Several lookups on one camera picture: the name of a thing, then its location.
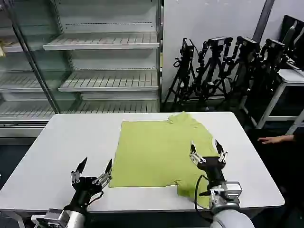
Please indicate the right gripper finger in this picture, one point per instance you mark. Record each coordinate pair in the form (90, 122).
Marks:
(195, 155)
(221, 152)

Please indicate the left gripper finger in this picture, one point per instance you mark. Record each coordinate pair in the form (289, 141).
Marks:
(80, 167)
(105, 174)

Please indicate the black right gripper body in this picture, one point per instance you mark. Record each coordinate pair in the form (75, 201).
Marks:
(212, 168)

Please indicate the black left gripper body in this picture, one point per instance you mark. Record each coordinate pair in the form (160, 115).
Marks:
(85, 190)

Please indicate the yellow-green shirt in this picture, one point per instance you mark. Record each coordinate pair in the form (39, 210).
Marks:
(156, 152)

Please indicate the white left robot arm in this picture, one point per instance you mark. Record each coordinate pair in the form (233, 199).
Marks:
(69, 218)

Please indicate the person's hand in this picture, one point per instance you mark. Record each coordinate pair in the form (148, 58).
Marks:
(273, 140)

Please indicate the white table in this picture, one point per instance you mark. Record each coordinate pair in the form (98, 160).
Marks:
(71, 147)

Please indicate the white desk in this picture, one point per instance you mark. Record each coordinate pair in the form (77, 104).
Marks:
(289, 78)

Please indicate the empty white shelf unit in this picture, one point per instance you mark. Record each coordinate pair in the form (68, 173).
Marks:
(109, 59)

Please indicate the glass-sided shelf cabinet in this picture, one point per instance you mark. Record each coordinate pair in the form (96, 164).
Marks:
(21, 71)

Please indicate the black camera tripod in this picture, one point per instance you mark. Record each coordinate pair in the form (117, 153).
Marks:
(269, 71)
(213, 69)
(184, 71)
(244, 69)

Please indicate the grey wall pole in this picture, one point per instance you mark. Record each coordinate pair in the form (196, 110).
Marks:
(262, 19)

